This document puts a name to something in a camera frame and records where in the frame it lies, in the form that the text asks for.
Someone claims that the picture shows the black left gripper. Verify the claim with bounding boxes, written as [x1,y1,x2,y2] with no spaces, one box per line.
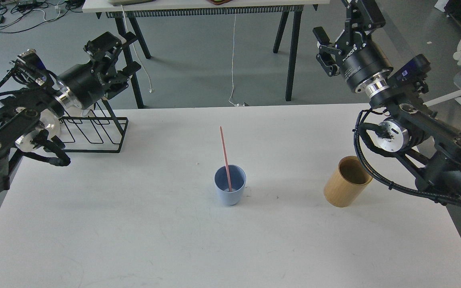
[57,32,142,110]

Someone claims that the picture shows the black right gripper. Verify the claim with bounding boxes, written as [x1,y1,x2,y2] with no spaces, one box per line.
[313,0,393,93]

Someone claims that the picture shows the blue plastic cup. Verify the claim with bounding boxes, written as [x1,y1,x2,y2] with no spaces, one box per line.
[213,164,247,206]

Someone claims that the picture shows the pink chopstick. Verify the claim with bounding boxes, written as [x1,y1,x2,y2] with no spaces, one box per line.
[219,126,233,193]

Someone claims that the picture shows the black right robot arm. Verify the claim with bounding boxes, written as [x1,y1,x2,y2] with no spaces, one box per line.
[313,0,461,207]

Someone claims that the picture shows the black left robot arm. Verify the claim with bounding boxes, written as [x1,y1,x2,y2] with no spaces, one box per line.
[0,32,141,192]

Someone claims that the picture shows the bamboo wooden cup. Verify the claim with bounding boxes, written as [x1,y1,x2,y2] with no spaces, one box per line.
[324,156,373,208]

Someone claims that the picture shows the white background table black legs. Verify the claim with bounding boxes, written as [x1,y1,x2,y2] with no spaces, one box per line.
[82,0,330,109]

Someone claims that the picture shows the white plastic container behind rack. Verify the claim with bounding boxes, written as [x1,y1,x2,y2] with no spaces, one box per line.
[80,104,96,117]

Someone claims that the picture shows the white braided cord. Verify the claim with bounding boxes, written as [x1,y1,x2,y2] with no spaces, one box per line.
[121,5,155,94]

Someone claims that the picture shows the black wire dish rack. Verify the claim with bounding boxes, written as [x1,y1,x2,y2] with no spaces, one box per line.
[58,100,129,153]

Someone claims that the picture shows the floor cables and power strip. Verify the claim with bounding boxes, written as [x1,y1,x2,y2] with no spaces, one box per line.
[0,0,85,46]

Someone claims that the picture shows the white hanging cable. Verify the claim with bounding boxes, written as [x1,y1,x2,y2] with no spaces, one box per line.
[229,14,247,108]

